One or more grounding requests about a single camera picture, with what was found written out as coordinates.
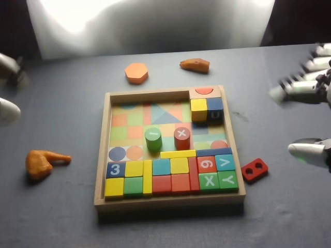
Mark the red cylinder block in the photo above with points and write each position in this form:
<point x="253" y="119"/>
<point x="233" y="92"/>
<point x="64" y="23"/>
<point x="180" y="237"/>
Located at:
<point x="182" y="138"/>

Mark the blue cube with letter U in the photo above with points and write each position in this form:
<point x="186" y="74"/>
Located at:
<point x="215" y="108"/>

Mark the green cylinder block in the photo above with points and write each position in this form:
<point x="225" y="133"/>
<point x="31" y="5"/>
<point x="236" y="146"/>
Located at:
<point x="153" y="139"/>

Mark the yellow wooden cube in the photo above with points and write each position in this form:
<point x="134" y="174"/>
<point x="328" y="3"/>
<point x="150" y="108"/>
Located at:
<point x="199" y="109"/>

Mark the toy fried chicken drumstick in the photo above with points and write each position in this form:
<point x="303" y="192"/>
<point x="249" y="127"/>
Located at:
<point x="38" y="164"/>

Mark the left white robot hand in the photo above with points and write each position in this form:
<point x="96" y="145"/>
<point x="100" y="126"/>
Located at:
<point x="7" y="111"/>

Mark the grey table cloth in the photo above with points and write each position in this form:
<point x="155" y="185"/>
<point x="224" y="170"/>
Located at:
<point x="64" y="219"/>

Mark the wooden puzzle tray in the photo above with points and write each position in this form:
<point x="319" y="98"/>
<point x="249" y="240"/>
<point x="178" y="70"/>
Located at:
<point x="170" y="204"/>

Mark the orange hexagon block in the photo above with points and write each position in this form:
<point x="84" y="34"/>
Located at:
<point x="136" y="73"/>

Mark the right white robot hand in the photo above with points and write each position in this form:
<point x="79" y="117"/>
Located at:
<point x="300" y="87"/>

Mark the orange toy bread piece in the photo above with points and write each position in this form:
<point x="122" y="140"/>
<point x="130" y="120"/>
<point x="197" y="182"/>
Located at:
<point x="195" y="65"/>

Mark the red two-hole brick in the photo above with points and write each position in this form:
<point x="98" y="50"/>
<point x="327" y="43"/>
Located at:
<point x="254" y="170"/>

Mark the white backdrop sheet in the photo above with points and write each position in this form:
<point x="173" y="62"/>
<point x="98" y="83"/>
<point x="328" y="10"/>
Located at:
<point x="155" y="28"/>

